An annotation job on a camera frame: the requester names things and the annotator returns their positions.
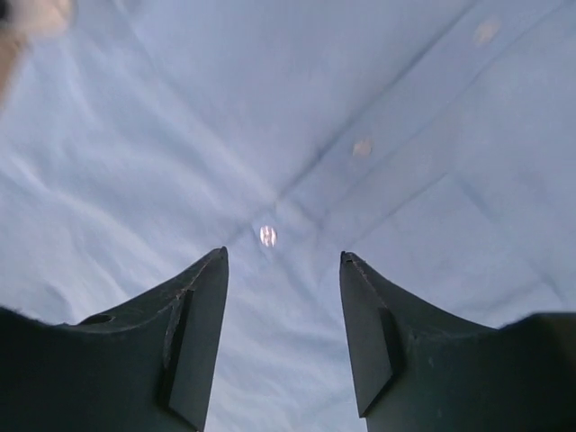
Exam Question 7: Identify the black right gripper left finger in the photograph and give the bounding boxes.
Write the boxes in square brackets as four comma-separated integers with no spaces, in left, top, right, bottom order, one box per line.
[1,247,229,431]

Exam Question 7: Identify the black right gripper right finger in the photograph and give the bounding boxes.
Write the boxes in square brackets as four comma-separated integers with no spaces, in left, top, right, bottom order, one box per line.
[339,252,575,431]

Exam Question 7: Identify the light blue button shirt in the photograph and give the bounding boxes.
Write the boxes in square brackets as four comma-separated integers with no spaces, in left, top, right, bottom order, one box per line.
[1,1,575,431]

